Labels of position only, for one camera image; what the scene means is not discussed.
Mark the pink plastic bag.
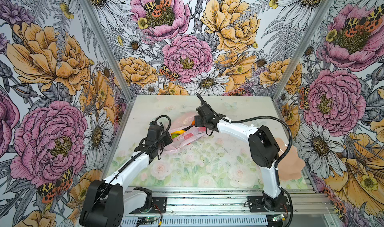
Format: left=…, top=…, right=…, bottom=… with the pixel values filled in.
left=164, top=112, right=206, bottom=152

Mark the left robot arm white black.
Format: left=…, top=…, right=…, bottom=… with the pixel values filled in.
left=79, top=119, right=172, bottom=227

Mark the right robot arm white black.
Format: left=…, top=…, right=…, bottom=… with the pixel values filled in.
left=195, top=100, right=293, bottom=212

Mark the yellow fake banana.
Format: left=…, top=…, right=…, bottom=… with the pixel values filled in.
left=171, top=130, right=186, bottom=135

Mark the left green circuit board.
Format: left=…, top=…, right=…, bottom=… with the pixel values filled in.
left=136, top=217, right=158, bottom=226

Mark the green circuit board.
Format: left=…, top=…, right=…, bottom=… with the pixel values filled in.
left=136, top=217, right=158, bottom=226
left=272, top=214, right=286, bottom=222

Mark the pink flower-shaped plate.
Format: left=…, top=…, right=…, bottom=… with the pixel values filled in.
left=278, top=146, right=306, bottom=181

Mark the right green circuit board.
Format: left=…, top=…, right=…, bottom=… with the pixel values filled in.
left=272, top=214, right=286, bottom=222

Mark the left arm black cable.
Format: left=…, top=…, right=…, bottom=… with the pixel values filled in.
left=89, top=115, right=172, bottom=210

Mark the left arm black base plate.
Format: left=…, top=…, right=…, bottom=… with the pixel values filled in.
left=129, top=197, right=168, bottom=214

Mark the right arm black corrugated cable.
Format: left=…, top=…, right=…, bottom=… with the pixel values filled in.
left=196, top=93, right=294, bottom=227

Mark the aluminium rail frame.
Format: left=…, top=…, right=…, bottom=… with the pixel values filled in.
left=119, top=187, right=342, bottom=227

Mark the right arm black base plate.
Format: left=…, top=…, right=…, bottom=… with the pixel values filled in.
left=244, top=196, right=291, bottom=213

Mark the left aluminium corner post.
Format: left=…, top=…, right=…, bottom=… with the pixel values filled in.
left=79, top=0, right=134, bottom=103

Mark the aluminium corner post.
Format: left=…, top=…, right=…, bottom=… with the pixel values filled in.
left=79, top=0, right=134, bottom=103
left=272, top=0, right=334, bottom=102

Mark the right aluminium corner post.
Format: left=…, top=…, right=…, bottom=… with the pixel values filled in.
left=272, top=0, right=334, bottom=102

